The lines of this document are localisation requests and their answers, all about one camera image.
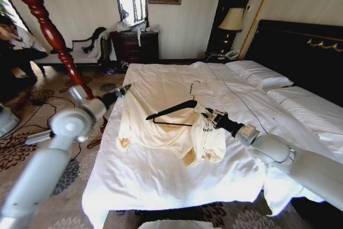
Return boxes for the dark wooden bench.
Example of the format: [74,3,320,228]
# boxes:
[33,35,112,76]

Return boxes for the white crumpled cloth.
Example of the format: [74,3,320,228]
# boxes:
[145,24,162,34]

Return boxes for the white floor device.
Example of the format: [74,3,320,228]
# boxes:
[0,104,21,138]

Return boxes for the white robot front shell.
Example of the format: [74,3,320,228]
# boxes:
[137,220,200,229]

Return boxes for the white garment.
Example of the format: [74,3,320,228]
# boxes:
[87,31,111,62]

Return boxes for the thin black cable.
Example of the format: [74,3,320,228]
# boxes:
[207,63,269,135]

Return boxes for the large white duvet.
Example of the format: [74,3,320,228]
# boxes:
[81,61,327,228]

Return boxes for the red wooden coat stand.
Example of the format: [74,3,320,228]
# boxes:
[0,0,95,100]

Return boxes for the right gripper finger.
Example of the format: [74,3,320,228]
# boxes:
[201,114,217,129]
[204,107,226,117]

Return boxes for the black garment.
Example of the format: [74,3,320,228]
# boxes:
[81,26,108,54]

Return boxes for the person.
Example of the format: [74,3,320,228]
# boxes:
[0,15,49,101]

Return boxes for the white pillow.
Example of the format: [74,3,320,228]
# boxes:
[226,60,295,91]

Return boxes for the purple floor items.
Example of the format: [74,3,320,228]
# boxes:
[105,61,130,76]

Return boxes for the white telephone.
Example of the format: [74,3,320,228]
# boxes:
[223,49,240,61]

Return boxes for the dark wooden dresser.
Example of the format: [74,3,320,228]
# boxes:
[110,30,160,65]

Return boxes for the clear plastic bag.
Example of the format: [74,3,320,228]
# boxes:
[112,19,148,33]

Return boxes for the white duvet with dark stripe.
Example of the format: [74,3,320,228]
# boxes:
[267,85,343,161]

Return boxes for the green plant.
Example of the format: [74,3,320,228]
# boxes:
[0,0,12,16]

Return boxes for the cream garment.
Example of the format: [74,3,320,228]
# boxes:
[116,93,227,168]

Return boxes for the black clothes hanger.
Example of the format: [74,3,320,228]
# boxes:
[145,79,203,128]

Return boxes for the black floor cable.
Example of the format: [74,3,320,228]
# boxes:
[0,97,81,160]

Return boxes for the red floor object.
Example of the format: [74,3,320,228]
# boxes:
[86,138,103,150]

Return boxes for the table lamp with beige shade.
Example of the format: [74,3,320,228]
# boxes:
[217,7,245,53]

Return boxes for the dark nightstand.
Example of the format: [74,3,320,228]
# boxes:
[204,50,240,65]

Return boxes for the silver power box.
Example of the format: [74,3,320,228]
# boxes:
[24,129,54,146]

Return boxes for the dark headboard with gold trim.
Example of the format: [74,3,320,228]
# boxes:
[244,19,343,106]

